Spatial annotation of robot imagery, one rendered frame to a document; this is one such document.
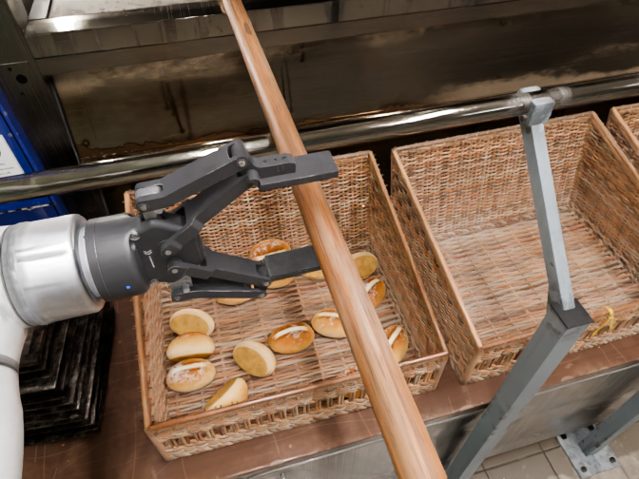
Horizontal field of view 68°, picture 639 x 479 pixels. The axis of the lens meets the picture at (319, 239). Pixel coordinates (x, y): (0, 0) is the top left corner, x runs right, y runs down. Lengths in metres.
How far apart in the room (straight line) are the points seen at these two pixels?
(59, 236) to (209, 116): 0.61
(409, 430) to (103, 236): 0.28
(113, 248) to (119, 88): 0.60
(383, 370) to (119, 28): 0.73
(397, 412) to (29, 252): 0.31
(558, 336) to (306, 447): 0.50
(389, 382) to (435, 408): 0.70
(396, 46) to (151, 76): 0.49
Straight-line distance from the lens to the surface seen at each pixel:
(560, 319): 0.77
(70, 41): 0.94
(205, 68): 0.98
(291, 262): 0.50
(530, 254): 1.35
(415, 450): 0.34
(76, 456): 1.09
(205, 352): 1.04
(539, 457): 1.74
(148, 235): 0.43
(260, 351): 1.01
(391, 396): 0.35
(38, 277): 0.44
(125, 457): 1.06
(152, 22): 0.92
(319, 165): 0.42
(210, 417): 0.89
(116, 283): 0.44
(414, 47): 1.08
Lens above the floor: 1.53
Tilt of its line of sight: 48 degrees down
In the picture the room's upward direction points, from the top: straight up
